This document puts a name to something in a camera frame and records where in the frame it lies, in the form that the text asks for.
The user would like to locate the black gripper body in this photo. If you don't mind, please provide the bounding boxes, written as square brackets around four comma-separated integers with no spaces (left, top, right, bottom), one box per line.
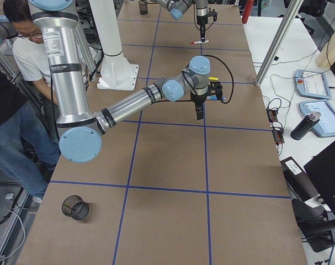
[190,93,207,110]
[196,15,208,27]

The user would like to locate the red marker pen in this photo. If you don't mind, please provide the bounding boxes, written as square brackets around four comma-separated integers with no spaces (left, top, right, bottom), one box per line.
[190,40,210,45]

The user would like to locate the blue marker pen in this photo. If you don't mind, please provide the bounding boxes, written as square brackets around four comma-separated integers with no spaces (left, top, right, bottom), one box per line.
[207,96,226,100]

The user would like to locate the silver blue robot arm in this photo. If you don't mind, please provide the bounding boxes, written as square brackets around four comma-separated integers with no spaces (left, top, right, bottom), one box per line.
[28,1,210,163]
[152,0,212,44]

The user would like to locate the red cylinder bottle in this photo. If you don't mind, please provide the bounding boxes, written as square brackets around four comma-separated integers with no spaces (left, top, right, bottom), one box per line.
[242,0,254,24]

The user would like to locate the black mesh cup near left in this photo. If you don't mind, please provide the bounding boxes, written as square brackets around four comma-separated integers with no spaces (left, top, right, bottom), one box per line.
[139,1,148,15]

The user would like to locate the black water bottle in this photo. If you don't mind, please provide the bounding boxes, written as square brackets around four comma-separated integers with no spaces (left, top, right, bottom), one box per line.
[290,111,321,140]

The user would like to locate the upper blue teach pendant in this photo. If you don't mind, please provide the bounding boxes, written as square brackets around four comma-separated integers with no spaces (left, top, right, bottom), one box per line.
[294,70,331,100]

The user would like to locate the blue teach pendant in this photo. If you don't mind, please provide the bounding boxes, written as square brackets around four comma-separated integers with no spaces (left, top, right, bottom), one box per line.
[294,70,331,100]
[299,99,335,137]

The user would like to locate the black box white label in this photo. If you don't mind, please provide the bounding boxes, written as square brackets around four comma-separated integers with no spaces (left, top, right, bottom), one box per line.
[280,156,323,203]

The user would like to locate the lower blue teach pendant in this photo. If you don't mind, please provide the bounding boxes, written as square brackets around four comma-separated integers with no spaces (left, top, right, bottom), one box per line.
[299,99,335,137]

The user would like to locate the black monitor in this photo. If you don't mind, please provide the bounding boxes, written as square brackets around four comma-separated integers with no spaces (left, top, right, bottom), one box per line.
[304,141,335,214]

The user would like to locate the seated person white shirt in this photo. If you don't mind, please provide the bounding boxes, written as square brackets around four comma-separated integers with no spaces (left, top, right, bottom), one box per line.
[3,1,57,107]

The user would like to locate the standing person blue jeans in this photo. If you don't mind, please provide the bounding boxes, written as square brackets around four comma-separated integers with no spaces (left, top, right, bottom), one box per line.
[0,71,60,203]

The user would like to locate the aluminium frame post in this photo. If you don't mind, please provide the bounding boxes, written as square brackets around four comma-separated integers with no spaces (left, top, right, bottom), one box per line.
[254,0,304,87]

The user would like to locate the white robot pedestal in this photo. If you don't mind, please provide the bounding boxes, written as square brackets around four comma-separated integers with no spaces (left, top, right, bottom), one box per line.
[89,0,139,91]

